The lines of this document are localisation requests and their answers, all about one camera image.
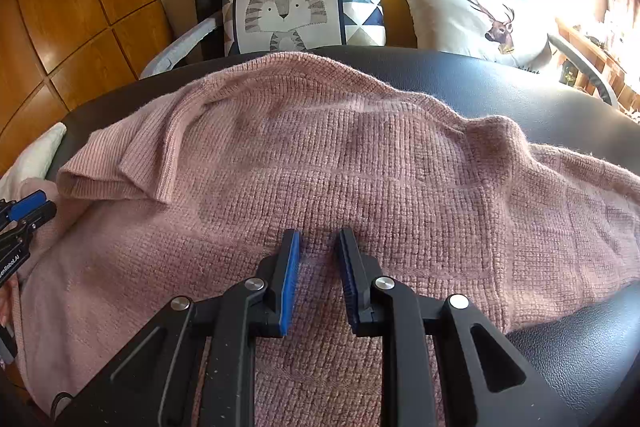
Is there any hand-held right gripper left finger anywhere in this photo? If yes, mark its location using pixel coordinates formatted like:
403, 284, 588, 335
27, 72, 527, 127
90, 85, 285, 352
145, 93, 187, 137
54, 229, 302, 427

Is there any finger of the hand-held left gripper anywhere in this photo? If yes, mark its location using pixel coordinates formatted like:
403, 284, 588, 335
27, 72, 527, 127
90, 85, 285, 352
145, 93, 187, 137
9, 190, 47, 222
20, 202, 57, 235

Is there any pink knit sweater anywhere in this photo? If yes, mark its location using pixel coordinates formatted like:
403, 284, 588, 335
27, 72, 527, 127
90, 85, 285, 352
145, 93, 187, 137
10, 51, 640, 427

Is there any wooden desk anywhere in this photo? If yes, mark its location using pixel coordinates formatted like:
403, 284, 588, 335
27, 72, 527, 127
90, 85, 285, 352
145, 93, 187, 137
555, 17, 640, 112

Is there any black cable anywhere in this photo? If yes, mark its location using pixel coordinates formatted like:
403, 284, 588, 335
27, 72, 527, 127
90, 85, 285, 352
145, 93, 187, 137
50, 391, 76, 419

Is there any tiger print cushion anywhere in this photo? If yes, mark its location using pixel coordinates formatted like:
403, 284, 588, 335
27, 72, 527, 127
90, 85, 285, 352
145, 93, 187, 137
220, 0, 388, 56

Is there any white folded knit sweater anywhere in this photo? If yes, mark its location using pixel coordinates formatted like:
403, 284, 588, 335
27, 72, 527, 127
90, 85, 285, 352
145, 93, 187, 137
0, 122, 67, 192

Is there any wooden wardrobe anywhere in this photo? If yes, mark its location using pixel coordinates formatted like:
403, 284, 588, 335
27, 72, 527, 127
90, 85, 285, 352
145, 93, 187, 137
0, 0, 173, 178

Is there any deer print cushion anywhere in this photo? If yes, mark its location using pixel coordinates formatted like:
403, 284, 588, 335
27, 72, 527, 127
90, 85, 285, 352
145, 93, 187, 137
398, 0, 553, 75

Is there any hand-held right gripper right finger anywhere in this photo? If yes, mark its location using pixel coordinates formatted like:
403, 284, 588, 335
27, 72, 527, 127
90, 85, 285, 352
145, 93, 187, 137
334, 228, 581, 427

